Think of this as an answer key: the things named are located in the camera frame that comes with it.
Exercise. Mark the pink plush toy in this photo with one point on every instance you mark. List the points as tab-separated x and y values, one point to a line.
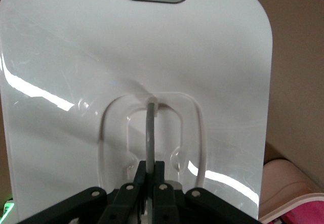
308	214

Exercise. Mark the pink plastic storage box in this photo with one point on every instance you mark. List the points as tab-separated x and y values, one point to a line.
283	181

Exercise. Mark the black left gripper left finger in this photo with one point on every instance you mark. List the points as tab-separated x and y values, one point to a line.
114	206

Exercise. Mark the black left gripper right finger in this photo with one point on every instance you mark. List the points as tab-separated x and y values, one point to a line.
172	206

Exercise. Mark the white box lid grey clips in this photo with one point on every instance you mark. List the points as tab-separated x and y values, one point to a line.
126	44

